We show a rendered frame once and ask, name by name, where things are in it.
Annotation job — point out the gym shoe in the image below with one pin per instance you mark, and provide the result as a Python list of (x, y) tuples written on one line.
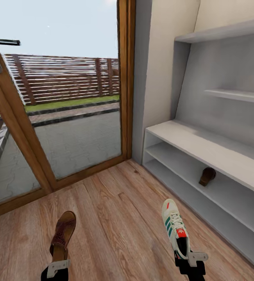
[(178, 236)]

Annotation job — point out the door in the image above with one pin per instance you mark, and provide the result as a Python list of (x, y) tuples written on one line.
[(66, 93)]

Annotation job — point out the sandal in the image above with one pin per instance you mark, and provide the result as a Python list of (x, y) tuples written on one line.
[(207, 175), (63, 232)]

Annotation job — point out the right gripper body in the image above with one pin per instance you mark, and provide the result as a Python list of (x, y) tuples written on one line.
[(185, 268)]

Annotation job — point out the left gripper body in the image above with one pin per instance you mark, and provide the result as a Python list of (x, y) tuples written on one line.
[(61, 275)]

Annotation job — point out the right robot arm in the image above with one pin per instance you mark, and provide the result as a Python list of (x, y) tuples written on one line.
[(194, 266)]

